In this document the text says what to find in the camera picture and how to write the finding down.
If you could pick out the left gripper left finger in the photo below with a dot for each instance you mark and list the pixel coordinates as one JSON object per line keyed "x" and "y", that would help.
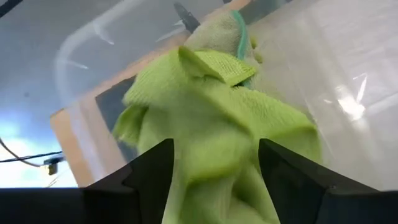
{"x": 149, "y": 186}

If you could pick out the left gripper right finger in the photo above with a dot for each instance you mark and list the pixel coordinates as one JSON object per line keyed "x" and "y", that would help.
{"x": 286, "y": 186}

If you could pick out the green knit towel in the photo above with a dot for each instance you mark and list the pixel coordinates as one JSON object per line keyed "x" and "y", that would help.
{"x": 202, "y": 130}

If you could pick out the pale green towel teal edge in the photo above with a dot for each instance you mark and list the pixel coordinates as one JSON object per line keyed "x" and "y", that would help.
{"x": 220, "y": 34}

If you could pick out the clear plastic bin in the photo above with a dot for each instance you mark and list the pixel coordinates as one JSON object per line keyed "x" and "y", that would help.
{"x": 342, "y": 62}

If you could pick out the black clip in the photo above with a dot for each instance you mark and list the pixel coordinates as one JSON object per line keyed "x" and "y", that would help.
{"x": 188, "y": 18}

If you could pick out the black bar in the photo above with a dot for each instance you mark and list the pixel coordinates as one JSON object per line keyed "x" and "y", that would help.
{"x": 7, "y": 4}

